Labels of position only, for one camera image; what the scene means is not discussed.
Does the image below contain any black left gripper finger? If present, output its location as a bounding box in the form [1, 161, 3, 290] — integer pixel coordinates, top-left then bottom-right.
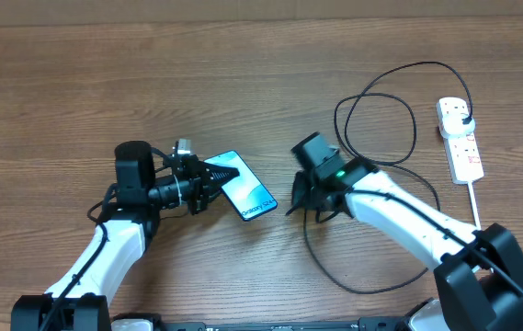
[199, 186, 222, 211]
[203, 162, 240, 187]

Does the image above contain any Samsung Galaxy smartphone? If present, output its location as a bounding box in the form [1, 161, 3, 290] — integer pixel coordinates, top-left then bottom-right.
[205, 150, 278, 222]

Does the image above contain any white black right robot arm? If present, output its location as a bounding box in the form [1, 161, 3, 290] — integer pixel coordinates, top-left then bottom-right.
[291, 132, 523, 331]

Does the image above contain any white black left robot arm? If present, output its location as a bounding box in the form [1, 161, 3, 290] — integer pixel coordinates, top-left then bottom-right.
[10, 141, 239, 331]

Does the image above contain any white charger plug adapter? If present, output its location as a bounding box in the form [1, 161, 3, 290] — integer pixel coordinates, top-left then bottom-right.
[438, 113, 476, 139]

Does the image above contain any white power strip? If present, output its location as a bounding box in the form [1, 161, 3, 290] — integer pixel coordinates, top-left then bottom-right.
[436, 97, 484, 184]

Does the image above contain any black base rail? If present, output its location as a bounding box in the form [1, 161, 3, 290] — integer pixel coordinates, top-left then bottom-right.
[108, 312, 427, 331]

